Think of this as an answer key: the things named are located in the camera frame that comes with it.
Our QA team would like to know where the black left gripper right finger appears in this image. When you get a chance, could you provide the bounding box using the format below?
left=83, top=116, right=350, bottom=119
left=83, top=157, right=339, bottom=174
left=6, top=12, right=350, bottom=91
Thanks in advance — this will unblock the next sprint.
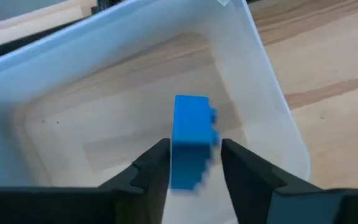
left=221, top=138, right=358, bottom=224

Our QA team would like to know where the clear plastic bin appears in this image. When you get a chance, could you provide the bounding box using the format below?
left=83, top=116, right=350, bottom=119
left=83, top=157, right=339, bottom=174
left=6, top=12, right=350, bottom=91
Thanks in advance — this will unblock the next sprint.
left=0, top=0, right=311, bottom=224

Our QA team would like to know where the blue toy building block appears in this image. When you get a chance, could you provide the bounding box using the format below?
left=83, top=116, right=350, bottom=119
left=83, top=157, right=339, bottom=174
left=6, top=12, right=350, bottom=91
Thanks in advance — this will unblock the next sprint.
left=170, top=95, right=220, bottom=191

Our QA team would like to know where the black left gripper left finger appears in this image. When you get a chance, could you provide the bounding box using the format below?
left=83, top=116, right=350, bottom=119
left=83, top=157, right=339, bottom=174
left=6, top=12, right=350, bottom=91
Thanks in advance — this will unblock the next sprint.
left=0, top=138, right=172, bottom=224

